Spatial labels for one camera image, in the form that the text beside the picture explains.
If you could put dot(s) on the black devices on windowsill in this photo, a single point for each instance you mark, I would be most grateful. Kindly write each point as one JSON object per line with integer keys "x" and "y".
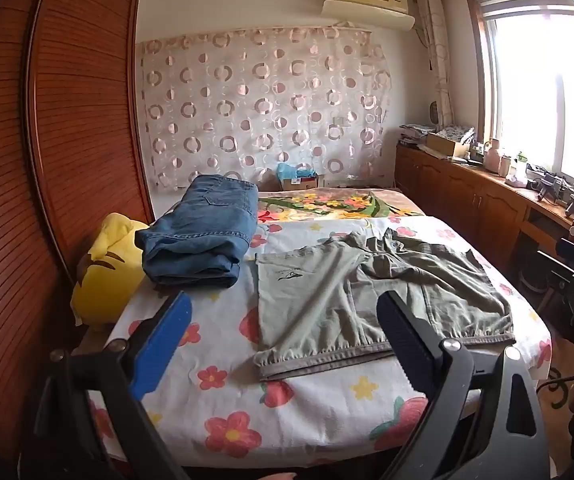
{"x": 562, "y": 192}

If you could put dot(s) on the pale pink bottle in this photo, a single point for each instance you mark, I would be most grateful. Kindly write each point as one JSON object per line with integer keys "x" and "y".
{"x": 492, "y": 157}

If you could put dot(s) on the cardboard box with blue bag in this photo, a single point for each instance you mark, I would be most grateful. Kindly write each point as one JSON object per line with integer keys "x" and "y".
{"x": 294, "y": 175}

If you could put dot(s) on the white air conditioner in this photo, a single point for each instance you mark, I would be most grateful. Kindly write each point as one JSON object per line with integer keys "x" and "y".
{"x": 367, "y": 2}

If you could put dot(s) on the green capped bottle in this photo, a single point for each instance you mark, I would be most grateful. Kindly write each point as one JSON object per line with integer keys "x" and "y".
{"x": 520, "y": 167}

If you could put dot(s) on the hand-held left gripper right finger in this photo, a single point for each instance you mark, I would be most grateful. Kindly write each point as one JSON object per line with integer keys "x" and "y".
{"x": 407, "y": 340}

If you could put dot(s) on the yellow plush pillow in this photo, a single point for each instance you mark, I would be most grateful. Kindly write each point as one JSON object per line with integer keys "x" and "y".
{"x": 107, "y": 280}

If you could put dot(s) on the stack of folded cloths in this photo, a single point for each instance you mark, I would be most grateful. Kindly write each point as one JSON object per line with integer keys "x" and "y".
{"x": 414, "y": 131}

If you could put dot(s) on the patterned window curtain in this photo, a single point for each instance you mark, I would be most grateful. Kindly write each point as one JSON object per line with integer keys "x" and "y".
{"x": 437, "y": 60}

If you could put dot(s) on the small white jar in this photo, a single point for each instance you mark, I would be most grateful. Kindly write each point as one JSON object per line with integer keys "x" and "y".
{"x": 505, "y": 166}

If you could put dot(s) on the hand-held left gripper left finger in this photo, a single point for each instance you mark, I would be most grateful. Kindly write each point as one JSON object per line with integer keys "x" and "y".
{"x": 162, "y": 345}

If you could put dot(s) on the olive green pants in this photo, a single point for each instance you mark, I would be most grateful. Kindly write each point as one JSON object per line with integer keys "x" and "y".
{"x": 317, "y": 300}

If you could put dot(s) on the white floral bed sheet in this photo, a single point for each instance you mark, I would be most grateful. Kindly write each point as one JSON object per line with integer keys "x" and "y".
{"x": 247, "y": 400}

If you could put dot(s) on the circle pattern wall cloth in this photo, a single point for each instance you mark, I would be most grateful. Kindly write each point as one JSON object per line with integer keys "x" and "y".
{"x": 267, "y": 110}

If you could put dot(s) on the flower print blanket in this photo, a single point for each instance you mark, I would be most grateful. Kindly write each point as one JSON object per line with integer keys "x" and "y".
{"x": 327, "y": 205}

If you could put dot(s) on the folded blue jeans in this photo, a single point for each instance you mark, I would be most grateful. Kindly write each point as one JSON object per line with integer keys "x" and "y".
{"x": 202, "y": 230}

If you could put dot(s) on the wooden low cabinet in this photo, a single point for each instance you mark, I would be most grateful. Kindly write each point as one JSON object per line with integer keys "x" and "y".
{"x": 457, "y": 195}

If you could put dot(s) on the window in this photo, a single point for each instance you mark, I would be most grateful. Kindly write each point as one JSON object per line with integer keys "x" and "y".
{"x": 542, "y": 85}

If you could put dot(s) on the cardboard box with patterned cloth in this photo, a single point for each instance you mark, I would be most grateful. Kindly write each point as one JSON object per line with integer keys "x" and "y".
{"x": 447, "y": 142}

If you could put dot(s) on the wooden headboard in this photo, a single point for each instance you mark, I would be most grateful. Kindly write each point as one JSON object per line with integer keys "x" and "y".
{"x": 42, "y": 160}

